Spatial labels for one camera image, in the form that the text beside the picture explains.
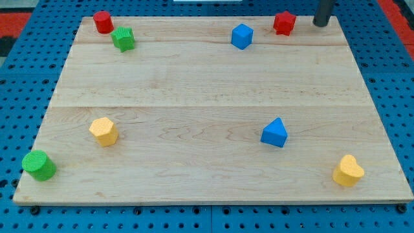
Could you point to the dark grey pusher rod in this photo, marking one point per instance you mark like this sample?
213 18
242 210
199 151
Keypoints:
323 13

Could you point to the green cylinder block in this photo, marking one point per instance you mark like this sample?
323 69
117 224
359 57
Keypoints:
38 165

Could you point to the green star block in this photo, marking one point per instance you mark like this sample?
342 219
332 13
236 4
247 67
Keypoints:
123 38

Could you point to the red cylinder block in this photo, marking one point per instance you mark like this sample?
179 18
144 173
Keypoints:
103 22

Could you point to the wooden board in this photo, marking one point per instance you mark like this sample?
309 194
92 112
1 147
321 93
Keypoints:
190 109

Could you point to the yellow heart block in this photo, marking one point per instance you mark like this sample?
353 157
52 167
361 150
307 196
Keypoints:
348 172

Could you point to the blue cube block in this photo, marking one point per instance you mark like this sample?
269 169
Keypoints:
242 36

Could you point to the red star block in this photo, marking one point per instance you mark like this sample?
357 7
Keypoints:
284 23

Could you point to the yellow hexagon block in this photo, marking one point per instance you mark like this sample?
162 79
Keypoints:
104 131

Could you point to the blue triangle block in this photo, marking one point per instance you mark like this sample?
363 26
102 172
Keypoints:
275 133

